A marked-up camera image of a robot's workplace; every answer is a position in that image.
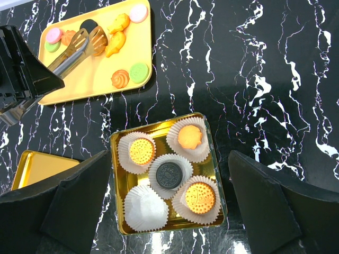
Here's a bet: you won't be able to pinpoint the white paper cup front right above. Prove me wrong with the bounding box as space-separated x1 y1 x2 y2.
172 175 221 225

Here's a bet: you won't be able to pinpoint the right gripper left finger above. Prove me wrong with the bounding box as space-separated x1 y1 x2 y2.
1 150 112 253

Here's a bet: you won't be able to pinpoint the white paper cup front left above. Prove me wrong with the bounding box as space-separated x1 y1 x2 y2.
123 185 169 232

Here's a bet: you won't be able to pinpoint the green round cookie left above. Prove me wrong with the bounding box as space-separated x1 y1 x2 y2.
44 41 61 53

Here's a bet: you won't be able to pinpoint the pink round cookie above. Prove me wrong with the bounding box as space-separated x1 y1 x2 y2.
46 28 63 44
129 4 148 23

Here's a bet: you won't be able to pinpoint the fish shaped cookie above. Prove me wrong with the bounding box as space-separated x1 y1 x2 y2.
108 13 130 34
105 31 126 58

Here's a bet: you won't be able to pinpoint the gold cookie tin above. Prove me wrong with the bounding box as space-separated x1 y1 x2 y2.
110 113 227 235

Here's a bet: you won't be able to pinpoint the white paper cup back right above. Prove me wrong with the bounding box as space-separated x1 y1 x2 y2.
166 117 210 163

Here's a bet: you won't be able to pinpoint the green round cookie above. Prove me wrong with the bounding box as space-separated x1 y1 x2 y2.
129 62 149 84
44 41 61 53

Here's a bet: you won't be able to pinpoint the black sandwich cookie on tray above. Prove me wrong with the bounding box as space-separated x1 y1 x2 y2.
79 19 98 34

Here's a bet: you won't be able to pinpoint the orange swirl cookie left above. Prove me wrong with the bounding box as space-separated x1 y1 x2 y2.
61 30 76 46

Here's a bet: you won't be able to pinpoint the black sandwich cookie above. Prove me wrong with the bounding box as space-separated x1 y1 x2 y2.
156 162 183 189
79 19 98 34

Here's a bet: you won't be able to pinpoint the white paper cup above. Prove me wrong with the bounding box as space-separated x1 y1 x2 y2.
166 117 210 163
118 132 156 175
123 185 169 232
148 153 193 199
172 175 221 225

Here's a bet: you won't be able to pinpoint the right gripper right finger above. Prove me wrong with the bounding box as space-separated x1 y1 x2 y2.
228 150 338 253

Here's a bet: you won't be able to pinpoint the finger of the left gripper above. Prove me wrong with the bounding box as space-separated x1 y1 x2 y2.
1 25 65 106

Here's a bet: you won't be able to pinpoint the green round cookie right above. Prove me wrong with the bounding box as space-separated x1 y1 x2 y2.
129 62 149 84

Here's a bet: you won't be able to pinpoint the white paper cup centre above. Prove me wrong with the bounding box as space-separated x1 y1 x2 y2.
148 153 193 199

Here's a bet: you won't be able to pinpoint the gold tin lid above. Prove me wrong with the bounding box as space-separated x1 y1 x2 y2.
11 150 79 191

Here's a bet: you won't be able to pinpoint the orange swirl cookie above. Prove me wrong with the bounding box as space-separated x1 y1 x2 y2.
61 30 76 46
111 69 130 89

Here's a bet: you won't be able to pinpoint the pink round cookie left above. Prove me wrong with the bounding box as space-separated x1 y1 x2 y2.
46 28 63 44

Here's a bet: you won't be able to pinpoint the orange swirl cookie right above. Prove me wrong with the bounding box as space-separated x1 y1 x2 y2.
111 69 130 89

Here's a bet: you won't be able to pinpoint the white paper cup back left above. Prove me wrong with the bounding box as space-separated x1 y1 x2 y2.
118 132 156 175

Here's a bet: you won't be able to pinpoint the steel serving tongs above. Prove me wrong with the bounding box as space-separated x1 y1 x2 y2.
1 26 104 126

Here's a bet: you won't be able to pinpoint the lower fish shaped cookie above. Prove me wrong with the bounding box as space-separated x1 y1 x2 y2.
105 31 126 58

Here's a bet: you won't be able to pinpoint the yellow dotted round cookie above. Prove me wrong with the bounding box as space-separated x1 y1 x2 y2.
185 182 216 214

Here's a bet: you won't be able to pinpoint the pink round cookie right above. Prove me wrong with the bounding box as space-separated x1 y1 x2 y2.
129 4 148 23

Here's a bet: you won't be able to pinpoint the upper fish shaped cookie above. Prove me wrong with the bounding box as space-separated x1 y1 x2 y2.
108 13 130 34

